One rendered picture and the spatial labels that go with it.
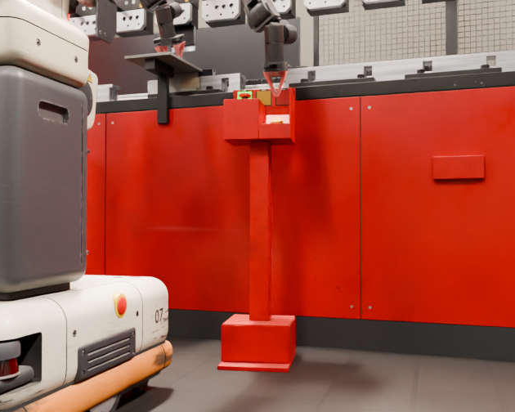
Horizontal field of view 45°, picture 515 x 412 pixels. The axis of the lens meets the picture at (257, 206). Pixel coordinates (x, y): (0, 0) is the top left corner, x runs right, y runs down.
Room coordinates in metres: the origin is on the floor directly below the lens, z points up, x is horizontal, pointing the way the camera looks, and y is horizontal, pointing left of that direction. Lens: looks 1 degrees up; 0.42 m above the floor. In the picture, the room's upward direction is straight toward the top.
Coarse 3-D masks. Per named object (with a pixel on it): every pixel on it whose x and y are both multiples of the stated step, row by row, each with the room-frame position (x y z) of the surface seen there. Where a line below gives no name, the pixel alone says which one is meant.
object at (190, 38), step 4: (176, 28) 2.40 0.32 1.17; (180, 28) 2.39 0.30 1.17; (184, 28) 2.38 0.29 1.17; (188, 28) 2.38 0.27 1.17; (192, 28) 2.37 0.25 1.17; (176, 32) 2.40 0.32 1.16; (180, 32) 2.39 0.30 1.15; (184, 32) 2.38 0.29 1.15; (188, 32) 2.38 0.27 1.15; (192, 32) 2.37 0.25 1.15; (184, 36) 2.38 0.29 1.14; (188, 36) 2.38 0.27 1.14; (192, 36) 2.37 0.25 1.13; (180, 40) 2.39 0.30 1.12; (184, 40) 2.38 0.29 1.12; (188, 40) 2.38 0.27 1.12; (192, 40) 2.37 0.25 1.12; (188, 44) 2.38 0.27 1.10; (192, 44) 2.37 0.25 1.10; (172, 48) 2.41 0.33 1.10; (184, 48) 2.39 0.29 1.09; (188, 48) 2.39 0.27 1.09; (192, 48) 2.38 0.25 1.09; (172, 52) 2.41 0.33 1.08
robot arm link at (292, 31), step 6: (270, 6) 1.77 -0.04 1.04; (276, 12) 1.79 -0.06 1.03; (270, 18) 1.77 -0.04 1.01; (276, 18) 1.80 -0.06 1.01; (264, 24) 1.79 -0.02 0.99; (282, 24) 1.83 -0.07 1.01; (288, 24) 1.87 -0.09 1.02; (258, 30) 1.81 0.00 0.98; (288, 30) 1.82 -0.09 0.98; (294, 30) 1.85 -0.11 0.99; (288, 36) 1.82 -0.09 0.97; (294, 36) 1.85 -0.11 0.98; (288, 42) 1.84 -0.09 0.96
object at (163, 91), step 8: (152, 64) 2.15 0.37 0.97; (160, 64) 2.19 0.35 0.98; (152, 72) 2.19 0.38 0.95; (160, 72) 2.19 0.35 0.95; (168, 72) 2.24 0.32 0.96; (160, 80) 2.24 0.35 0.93; (168, 80) 2.24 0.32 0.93; (160, 88) 2.24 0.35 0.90; (168, 88) 2.24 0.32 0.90; (160, 96) 2.24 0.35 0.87; (168, 96) 2.24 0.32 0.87; (160, 104) 2.24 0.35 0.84; (168, 104) 2.24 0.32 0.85; (160, 112) 2.24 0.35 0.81; (168, 112) 2.24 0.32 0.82; (160, 120) 2.24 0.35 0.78; (168, 120) 2.25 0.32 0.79
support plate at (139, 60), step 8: (128, 56) 2.16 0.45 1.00; (136, 56) 2.15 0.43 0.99; (144, 56) 2.14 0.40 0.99; (152, 56) 2.14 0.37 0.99; (160, 56) 2.14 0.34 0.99; (168, 56) 2.13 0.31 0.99; (176, 56) 2.15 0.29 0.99; (144, 64) 2.24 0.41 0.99; (168, 64) 2.24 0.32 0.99; (176, 64) 2.24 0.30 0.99; (184, 64) 2.24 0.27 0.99; (192, 64) 2.27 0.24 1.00; (176, 72) 2.36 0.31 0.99; (184, 72) 2.36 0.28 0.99; (192, 72) 2.36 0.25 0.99
